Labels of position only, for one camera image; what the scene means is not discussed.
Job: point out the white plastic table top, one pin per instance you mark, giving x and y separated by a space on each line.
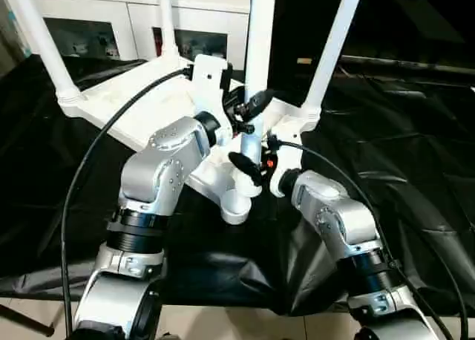
148 106

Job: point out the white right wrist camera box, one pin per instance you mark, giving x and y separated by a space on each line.
287 158

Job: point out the black plastic mat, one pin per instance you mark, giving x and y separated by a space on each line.
389 150

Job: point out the red packet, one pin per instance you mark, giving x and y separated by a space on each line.
157 43

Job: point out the black speaker box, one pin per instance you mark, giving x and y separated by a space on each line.
297 28

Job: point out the white plastic table leg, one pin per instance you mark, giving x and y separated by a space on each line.
330 50
44 46
259 39
167 24

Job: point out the white glass-door cabinet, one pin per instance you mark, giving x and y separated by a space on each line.
122 21

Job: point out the black metal stand leg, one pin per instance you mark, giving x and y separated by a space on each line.
29 319

